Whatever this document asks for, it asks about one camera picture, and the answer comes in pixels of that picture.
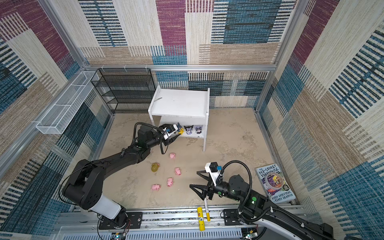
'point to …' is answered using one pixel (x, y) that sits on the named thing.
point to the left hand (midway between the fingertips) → (176, 126)
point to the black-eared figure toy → (188, 129)
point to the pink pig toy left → (155, 187)
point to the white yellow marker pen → (206, 203)
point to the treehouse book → (284, 194)
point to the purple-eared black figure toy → (198, 130)
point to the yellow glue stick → (201, 219)
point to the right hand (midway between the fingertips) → (194, 182)
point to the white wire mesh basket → (58, 117)
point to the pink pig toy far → (172, 155)
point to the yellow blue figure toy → (181, 131)
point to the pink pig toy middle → (177, 171)
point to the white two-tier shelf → (190, 107)
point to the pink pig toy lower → (170, 181)
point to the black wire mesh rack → (126, 90)
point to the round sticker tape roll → (274, 180)
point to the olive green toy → (155, 166)
